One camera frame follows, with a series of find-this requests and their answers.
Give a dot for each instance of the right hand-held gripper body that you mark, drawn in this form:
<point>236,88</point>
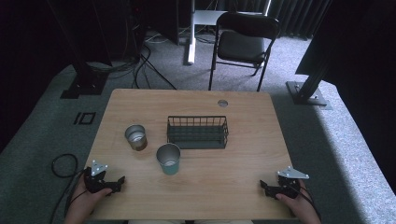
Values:
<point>289,183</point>

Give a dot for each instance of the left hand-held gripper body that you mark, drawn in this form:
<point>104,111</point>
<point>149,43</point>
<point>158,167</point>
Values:
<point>95,182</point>

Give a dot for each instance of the teal metal cup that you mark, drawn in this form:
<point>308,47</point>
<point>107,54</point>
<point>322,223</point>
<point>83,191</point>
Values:
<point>168,160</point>

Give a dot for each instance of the person's left hand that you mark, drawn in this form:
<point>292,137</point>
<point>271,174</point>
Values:
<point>85,199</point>

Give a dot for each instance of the person's right hand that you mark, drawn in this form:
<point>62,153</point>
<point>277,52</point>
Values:
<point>295,202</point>

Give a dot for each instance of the black stand with grey base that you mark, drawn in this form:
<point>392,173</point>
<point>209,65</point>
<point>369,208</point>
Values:
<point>308,93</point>

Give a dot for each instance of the round grey table grommet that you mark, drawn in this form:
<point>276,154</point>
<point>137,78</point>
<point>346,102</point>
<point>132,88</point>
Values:
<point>222,103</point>

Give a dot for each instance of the black metal stand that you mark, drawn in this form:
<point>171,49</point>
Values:
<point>85,84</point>

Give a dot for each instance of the black folding chair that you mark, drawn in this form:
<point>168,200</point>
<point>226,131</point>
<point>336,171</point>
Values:
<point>241,46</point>

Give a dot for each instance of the dark curtain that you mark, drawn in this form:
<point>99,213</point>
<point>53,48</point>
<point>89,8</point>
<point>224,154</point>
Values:
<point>295,17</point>

